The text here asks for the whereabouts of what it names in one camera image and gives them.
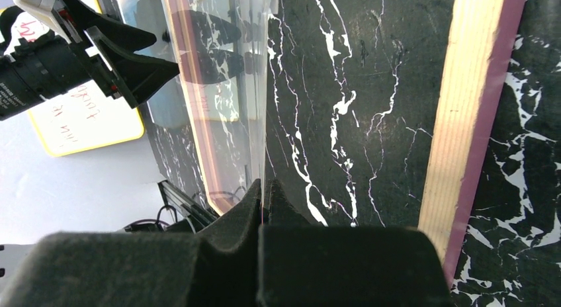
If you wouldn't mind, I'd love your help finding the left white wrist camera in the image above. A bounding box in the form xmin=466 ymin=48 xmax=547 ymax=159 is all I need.
xmin=13 ymin=0 xmax=65 ymax=36

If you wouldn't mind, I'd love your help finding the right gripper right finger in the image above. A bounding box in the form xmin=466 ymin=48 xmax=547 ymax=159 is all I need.
xmin=257 ymin=180 xmax=452 ymax=306

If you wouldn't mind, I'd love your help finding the yellow-framed whiteboard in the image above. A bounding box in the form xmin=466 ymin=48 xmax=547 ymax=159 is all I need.
xmin=0 ymin=0 xmax=146 ymax=158

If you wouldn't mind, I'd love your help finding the seascape photo on board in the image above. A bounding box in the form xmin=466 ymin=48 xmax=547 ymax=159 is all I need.
xmin=117 ymin=0 xmax=189 ymax=129

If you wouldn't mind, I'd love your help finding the clear acrylic sheet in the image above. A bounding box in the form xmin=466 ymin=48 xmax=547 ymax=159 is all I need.
xmin=162 ymin=0 xmax=279 ymax=214

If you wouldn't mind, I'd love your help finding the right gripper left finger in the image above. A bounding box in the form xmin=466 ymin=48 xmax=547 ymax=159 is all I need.
xmin=1 ymin=180 xmax=261 ymax=306

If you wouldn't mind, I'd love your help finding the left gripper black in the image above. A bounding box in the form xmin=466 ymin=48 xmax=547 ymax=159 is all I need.
xmin=1 ymin=0 xmax=179 ymax=120

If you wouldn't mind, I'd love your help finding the pink wooden picture frame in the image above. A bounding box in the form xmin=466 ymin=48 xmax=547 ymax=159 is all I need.
xmin=418 ymin=0 xmax=526 ymax=283

